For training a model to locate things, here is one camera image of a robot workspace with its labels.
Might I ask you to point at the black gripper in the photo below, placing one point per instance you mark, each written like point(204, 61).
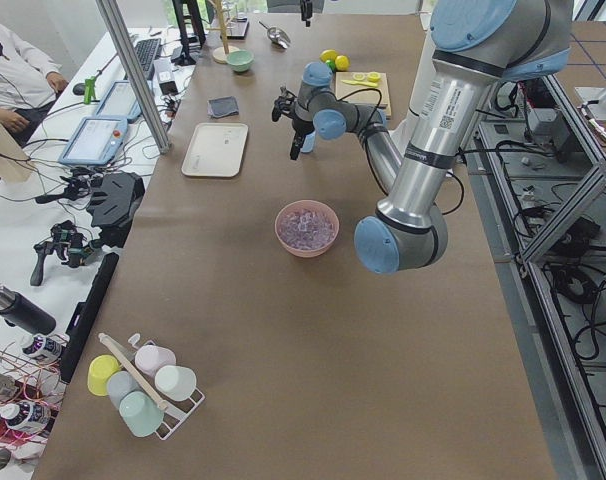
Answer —
point(299, 125)

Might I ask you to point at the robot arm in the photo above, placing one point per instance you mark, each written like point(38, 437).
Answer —
point(472, 45)

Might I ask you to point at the light blue plastic cup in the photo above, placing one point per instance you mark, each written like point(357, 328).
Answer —
point(310, 142)

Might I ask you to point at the metal ice scoop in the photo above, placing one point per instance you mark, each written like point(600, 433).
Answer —
point(277, 36)

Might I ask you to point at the pink bowl of ice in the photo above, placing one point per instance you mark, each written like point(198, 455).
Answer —
point(306, 228)

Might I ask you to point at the pink cup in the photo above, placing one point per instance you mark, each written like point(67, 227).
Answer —
point(149, 359)

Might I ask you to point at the white cup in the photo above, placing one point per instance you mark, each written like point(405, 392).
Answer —
point(176, 382)

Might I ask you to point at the yellow cup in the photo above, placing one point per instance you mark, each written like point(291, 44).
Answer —
point(100, 370)

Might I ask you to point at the grey cup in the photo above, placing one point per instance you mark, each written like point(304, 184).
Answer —
point(119, 385)

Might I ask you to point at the mint green cup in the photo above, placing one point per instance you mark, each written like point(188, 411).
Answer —
point(140, 413)

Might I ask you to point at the green lime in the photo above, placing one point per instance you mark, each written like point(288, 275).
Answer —
point(331, 65)

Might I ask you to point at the yellow lemon far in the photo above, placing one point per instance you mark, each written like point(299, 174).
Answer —
point(328, 55)

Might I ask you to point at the yellow lemon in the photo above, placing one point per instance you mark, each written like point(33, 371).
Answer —
point(328, 55)
point(341, 63)

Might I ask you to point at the yellow lemon near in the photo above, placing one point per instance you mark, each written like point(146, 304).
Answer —
point(341, 63)

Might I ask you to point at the wooden cutting board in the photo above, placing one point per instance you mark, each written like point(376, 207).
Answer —
point(362, 95)

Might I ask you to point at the mint green bowl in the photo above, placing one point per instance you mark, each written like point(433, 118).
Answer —
point(240, 61)

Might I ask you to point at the yellow plastic knife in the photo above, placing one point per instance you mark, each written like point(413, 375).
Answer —
point(367, 84)

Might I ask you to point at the grey folded cloth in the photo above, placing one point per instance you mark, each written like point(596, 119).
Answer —
point(223, 107)

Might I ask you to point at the wooden mug tree stand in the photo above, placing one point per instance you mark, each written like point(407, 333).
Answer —
point(220, 54)

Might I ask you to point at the cream rabbit tray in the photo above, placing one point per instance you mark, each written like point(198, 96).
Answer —
point(215, 150)

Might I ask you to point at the black keyboard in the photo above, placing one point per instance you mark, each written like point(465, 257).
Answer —
point(147, 51)

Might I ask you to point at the blue teach pendant far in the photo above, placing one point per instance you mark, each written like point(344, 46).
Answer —
point(119, 100)

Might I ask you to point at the blue teach pendant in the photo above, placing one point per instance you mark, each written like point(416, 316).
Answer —
point(119, 100)
point(95, 142)

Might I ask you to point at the blue teach pendant near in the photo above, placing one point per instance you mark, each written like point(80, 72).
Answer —
point(95, 142)

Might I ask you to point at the green clamp tool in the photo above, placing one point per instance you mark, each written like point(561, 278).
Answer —
point(89, 90)

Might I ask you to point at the black plastic housing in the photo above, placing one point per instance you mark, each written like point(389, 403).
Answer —
point(113, 202)

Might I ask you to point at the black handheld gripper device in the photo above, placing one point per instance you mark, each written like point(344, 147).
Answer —
point(69, 246)

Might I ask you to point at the seated person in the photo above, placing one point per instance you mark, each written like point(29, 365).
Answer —
point(30, 83)

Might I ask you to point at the black bar device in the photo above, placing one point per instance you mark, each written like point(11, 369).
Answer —
point(84, 316)

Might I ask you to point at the black thermos bottle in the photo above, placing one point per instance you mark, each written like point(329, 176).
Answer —
point(20, 312)

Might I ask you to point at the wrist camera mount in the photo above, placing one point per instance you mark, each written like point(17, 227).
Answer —
point(284, 104)

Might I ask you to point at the aluminium frame post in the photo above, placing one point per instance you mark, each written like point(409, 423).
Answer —
point(119, 34)

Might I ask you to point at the wooden rack handle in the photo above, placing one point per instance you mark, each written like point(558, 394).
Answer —
point(119, 352)

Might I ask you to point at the white wire cup rack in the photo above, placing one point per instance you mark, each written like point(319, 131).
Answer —
point(178, 411)

